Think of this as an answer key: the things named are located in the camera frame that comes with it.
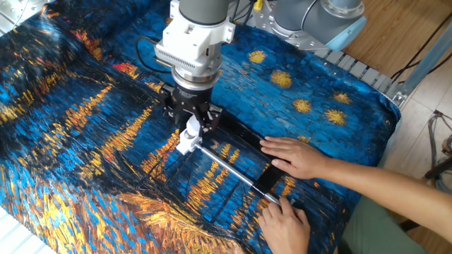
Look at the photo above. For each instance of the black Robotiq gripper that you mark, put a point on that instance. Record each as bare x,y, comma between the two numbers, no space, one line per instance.
190,98

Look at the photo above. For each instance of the black C-clamp with silver screw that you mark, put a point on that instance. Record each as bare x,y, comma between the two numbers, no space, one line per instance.
243,132

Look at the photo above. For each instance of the black stand leg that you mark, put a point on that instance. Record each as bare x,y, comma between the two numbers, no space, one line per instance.
439,169

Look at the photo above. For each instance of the person's left hand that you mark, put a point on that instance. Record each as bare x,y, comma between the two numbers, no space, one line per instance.
284,229

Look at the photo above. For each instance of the person's right forearm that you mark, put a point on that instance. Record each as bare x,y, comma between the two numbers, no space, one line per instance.
388,197

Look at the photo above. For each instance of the yellow plug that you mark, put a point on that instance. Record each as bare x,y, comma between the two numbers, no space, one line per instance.
258,4

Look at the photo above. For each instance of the white lamp socket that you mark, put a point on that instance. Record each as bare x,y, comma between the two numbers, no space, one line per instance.
187,144

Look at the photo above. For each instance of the person's right hand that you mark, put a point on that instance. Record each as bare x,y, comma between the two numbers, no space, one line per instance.
300,157

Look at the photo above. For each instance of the aluminium frame post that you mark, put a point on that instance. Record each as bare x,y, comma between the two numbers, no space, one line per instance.
423,63

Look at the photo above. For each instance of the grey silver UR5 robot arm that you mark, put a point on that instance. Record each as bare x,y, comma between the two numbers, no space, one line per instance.
318,24

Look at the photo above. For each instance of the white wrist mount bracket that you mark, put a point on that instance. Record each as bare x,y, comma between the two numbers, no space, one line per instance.
190,46

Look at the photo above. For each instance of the green trousers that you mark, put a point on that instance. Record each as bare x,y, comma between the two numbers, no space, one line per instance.
378,233

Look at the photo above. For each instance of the starry night painting cloth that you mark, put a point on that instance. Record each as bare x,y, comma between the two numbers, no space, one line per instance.
88,158

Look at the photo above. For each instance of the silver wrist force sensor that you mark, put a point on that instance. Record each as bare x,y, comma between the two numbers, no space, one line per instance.
196,79

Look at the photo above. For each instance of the white light bulb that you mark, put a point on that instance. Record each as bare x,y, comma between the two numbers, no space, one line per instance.
193,127

